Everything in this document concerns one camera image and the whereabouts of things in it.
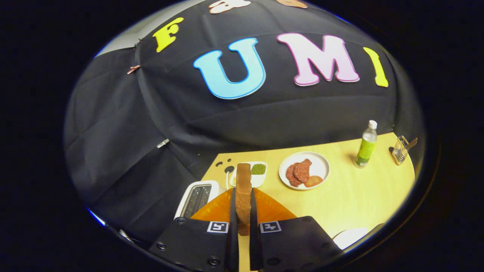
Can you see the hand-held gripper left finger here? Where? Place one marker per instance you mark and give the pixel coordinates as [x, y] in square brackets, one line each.
[196, 241]

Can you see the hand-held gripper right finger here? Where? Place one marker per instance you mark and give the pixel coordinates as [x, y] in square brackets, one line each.
[291, 241]

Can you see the toasted bread slice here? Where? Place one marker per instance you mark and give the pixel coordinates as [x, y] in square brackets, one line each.
[244, 196]

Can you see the white toaster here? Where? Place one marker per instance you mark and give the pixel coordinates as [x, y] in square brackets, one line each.
[198, 198]

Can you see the oval white plate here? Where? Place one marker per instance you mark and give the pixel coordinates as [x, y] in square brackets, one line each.
[349, 237]

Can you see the red tomato slice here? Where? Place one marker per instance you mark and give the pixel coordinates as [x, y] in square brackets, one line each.
[314, 181]

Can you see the brown meat patty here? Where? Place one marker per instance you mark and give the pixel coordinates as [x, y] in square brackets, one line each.
[302, 170]
[291, 175]

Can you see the white divided bean dish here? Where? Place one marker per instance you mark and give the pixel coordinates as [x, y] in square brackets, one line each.
[259, 175]

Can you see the round white plate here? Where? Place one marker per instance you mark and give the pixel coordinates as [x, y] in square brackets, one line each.
[319, 164]

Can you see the small white cloth tag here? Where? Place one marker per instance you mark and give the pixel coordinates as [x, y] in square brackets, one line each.
[163, 143]

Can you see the green label drink bottle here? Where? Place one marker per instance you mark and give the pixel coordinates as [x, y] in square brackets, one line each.
[366, 149]

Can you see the black backdrop cloth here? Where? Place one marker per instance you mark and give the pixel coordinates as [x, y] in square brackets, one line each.
[151, 124]

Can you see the copper cloth clip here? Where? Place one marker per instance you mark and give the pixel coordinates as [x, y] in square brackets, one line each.
[133, 69]

